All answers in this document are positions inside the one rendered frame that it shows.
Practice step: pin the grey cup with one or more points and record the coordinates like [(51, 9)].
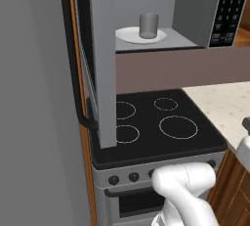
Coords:
[(148, 24)]

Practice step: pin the black oven knob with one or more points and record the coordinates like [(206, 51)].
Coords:
[(113, 180), (133, 176), (151, 172), (212, 163)]

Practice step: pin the wooden side panel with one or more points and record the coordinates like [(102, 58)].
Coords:
[(88, 171)]

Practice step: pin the grey microwave oven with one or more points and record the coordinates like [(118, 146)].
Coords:
[(228, 14)]

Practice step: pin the white round plate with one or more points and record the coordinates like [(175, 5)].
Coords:
[(127, 36)]

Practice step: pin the black hob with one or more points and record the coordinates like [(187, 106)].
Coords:
[(182, 146)]

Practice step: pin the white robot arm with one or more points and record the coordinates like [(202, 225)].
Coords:
[(185, 187)]

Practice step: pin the grey fridge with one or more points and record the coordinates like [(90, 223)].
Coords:
[(35, 106)]

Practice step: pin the steel oven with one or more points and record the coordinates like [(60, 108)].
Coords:
[(99, 189)]

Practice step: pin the wooden base cupboard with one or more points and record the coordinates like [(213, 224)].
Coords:
[(232, 187)]

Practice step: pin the oven door with dark window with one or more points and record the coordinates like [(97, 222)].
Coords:
[(136, 205)]

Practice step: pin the grey microwave door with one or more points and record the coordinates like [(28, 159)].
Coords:
[(104, 73)]

